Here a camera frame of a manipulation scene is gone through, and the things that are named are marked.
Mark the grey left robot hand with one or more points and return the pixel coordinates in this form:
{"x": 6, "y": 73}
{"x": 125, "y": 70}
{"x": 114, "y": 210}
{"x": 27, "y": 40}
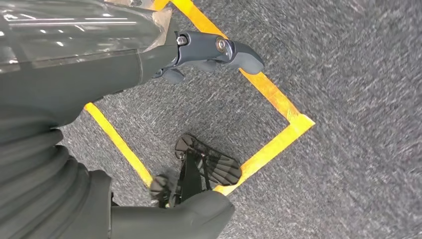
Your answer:
{"x": 82, "y": 76}

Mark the yellow floor tape square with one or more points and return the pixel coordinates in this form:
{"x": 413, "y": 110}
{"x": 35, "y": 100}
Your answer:
{"x": 277, "y": 99}

